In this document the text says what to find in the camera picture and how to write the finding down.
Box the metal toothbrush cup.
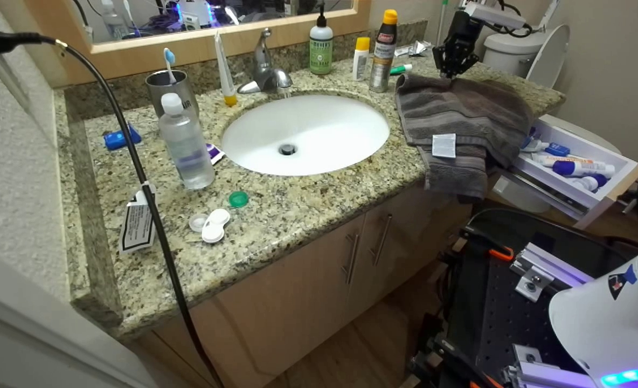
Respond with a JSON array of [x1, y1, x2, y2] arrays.
[[144, 69, 199, 116]]

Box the grey brown towel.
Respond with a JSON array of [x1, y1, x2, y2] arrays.
[[395, 72, 536, 201]]

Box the chrome faucet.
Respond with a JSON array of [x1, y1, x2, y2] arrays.
[[238, 28, 293, 95]]

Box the wooden vanity cabinet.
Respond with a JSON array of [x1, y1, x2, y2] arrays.
[[137, 189, 470, 388]]

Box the white tube with yellow cap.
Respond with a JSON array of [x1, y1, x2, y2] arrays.
[[351, 37, 370, 81]]

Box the blue cap white bottle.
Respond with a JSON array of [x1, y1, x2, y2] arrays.
[[533, 153, 616, 176]]

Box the blue white toothbrush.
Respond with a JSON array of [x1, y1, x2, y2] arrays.
[[162, 47, 176, 84]]

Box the wood framed mirror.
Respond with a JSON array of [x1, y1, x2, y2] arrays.
[[0, 0, 370, 86]]

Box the green round cap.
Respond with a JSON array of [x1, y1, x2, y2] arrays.
[[228, 189, 249, 209]]

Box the white contact lens case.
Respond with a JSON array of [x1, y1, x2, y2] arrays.
[[187, 206, 232, 246]]

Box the white blue deodorant bottle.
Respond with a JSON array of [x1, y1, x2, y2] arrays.
[[521, 134, 571, 157]]

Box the blue small object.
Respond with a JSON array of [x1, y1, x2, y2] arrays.
[[104, 126, 142, 151]]

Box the white cable tag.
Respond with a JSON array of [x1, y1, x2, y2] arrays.
[[118, 189, 155, 252]]

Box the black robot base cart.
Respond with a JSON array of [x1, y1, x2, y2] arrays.
[[410, 206, 638, 388]]

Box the green toothpaste tube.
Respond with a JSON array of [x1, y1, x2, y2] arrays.
[[391, 63, 411, 74]]

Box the white drawer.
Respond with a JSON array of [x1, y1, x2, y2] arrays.
[[512, 114, 638, 229]]

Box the white toilet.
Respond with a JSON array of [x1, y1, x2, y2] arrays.
[[483, 26, 568, 88]]

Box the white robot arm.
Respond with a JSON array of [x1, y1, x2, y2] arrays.
[[520, 191, 638, 388]]

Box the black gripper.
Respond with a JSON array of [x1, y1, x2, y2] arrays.
[[434, 11, 483, 77]]

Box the green soap pump bottle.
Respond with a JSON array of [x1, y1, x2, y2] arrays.
[[309, 5, 335, 74]]

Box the black power cable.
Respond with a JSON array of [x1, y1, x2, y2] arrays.
[[0, 28, 228, 388]]

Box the clear plastic water bottle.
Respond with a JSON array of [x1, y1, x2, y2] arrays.
[[160, 93, 216, 189]]

